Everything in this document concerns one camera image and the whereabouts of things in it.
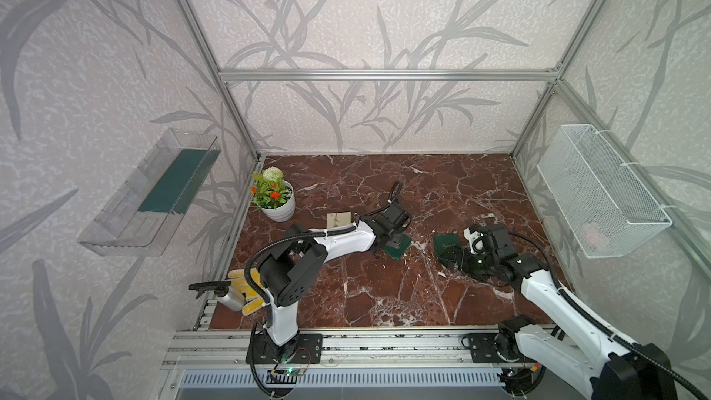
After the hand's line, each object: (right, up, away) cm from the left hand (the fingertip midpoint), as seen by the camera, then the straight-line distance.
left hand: (392, 233), depth 93 cm
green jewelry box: (+16, -2, -2) cm, 17 cm away
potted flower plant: (-39, +14, -4) cm, 42 cm away
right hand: (+16, -6, -10) cm, 20 cm away
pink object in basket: (+53, +4, -20) cm, 56 cm away
